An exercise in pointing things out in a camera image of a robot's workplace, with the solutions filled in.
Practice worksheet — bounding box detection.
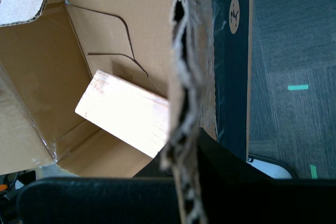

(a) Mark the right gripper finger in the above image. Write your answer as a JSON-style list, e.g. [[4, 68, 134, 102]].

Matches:
[[196, 128, 336, 224], [15, 150, 182, 224]]

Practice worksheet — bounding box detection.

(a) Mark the light wooden block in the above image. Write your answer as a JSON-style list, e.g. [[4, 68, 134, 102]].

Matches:
[[75, 69, 170, 159]]

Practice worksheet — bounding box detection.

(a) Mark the green floor tape strip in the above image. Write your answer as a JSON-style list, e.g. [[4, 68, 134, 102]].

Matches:
[[287, 84, 310, 91]]

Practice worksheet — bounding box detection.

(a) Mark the brown cardboard box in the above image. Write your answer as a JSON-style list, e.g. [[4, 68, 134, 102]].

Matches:
[[0, 0, 254, 224]]

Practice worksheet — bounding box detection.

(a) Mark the white mobile base shell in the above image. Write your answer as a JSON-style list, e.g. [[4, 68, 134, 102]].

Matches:
[[246, 153, 297, 180]]

